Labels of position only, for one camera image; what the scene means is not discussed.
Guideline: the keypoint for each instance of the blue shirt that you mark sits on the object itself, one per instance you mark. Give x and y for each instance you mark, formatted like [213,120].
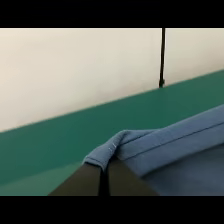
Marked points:
[173,150]

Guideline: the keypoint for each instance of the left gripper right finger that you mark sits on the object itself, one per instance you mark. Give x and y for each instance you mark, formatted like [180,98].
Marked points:
[128,181]

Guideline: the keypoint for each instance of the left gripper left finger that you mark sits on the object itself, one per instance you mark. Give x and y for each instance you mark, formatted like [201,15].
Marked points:
[83,181]

